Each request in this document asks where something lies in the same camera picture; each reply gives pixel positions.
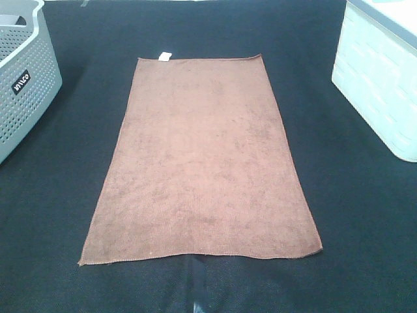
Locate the brown microfibre towel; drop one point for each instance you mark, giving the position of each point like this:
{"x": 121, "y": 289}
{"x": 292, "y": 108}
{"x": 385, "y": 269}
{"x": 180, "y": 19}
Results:
{"x": 202, "y": 165}

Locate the black table cloth mat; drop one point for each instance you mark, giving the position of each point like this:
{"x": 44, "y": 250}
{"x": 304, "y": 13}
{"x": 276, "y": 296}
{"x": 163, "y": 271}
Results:
{"x": 362, "y": 197}

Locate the white woven-pattern storage bin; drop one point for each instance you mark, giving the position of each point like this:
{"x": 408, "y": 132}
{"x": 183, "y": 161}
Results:
{"x": 375, "y": 69}

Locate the grey perforated plastic basket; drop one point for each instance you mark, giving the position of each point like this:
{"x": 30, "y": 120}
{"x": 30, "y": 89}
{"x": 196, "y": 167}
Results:
{"x": 30, "y": 75}

